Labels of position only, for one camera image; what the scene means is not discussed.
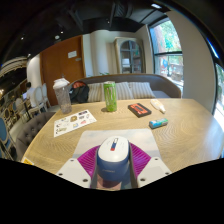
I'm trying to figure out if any yellow label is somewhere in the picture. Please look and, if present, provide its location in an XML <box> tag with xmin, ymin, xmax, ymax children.
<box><xmin>20</xmin><ymin>156</ymin><xmax>35</xmax><ymax>166</ymax></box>

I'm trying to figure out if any striped cushion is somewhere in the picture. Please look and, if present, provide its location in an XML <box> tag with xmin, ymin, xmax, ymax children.
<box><xmin>115</xmin><ymin>81</ymin><xmax>135</xmax><ymax>101</ymax></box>
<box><xmin>129</xmin><ymin>81</ymin><xmax>157</xmax><ymax>100</ymax></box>
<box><xmin>87</xmin><ymin>82</ymin><xmax>105</xmax><ymax>103</ymax></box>

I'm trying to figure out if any white sticker sheet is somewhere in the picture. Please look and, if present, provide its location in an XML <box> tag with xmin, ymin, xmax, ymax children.
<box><xmin>53</xmin><ymin>109</ymin><xmax>98</xmax><ymax>138</ymax></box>

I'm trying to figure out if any arched glass cabinet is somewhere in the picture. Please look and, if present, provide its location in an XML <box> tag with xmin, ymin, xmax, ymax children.
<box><xmin>113</xmin><ymin>36</ymin><xmax>147</xmax><ymax>75</ymax></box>

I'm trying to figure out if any small teal packet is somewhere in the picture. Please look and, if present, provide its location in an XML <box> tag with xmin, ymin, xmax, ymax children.
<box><xmin>148</xmin><ymin>118</ymin><xmax>169</xmax><ymax>130</ymax></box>

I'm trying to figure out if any grey curved sofa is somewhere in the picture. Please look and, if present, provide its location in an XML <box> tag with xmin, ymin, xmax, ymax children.
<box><xmin>68</xmin><ymin>73</ymin><xmax>183</xmax><ymax>104</ymax></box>

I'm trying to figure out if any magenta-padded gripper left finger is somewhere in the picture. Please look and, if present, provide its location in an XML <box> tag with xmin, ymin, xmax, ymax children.
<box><xmin>55</xmin><ymin>144</ymin><xmax>101</xmax><ymax>190</ymax></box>

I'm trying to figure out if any blue padded chairs group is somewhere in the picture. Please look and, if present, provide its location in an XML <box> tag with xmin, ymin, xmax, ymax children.
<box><xmin>0</xmin><ymin>96</ymin><xmax>21</xmax><ymax>161</ymax></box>

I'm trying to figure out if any wooden door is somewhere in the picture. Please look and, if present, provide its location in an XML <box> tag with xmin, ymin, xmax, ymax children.
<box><xmin>39</xmin><ymin>35</ymin><xmax>87</xmax><ymax>107</ymax></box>

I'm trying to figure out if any person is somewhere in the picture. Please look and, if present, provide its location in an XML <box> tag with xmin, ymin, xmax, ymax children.
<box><xmin>24</xmin><ymin>81</ymin><xmax>37</xmax><ymax>108</ymax></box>

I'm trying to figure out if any large window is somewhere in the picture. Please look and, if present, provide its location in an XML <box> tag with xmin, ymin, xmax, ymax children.
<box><xmin>148</xmin><ymin>18</ymin><xmax>185</xmax><ymax>98</ymax></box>
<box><xmin>213</xmin><ymin>61</ymin><xmax>224</xmax><ymax>129</ymax></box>

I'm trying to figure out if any green drink can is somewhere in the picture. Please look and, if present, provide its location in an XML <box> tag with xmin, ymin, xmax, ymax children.
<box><xmin>102</xmin><ymin>80</ymin><xmax>118</xmax><ymax>113</ymax></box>

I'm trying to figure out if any black backpack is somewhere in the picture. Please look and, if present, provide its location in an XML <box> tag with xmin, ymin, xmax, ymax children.
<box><xmin>68</xmin><ymin>80</ymin><xmax>90</xmax><ymax>104</ymax></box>

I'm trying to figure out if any clear shaker bottle white lid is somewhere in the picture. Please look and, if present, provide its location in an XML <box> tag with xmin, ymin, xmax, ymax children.
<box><xmin>52</xmin><ymin>77</ymin><xmax>73</xmax><ymax>115</ymax></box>

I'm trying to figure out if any white dining chair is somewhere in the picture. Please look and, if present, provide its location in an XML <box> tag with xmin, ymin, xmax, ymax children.
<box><xmin>40</xmin><ymin>83</ymin><xmax>51</xmax><ymax>109</ymax></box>
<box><xmin>33</xmin><ymin>87</ymin><xmax>48</xmax><ymax>114</ymax></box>

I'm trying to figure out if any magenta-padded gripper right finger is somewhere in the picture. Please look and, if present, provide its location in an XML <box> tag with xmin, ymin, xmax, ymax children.
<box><xmin>128</xmin><ymin>142</ymin><xmax>173</xmax><ymax>190</ymax></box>

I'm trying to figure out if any small black red box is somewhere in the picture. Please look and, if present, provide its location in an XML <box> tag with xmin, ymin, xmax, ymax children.
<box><xmin>127</xmin><ymin>102</ymin><xmax>153</xmax><ymax>118</ymax></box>

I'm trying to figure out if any white and blue computer mouse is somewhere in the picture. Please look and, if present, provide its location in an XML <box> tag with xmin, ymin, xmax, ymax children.
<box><xmin>96</xmin><ymin>135</ymin><xmax>131</xmax><ymax>183</ymax></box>

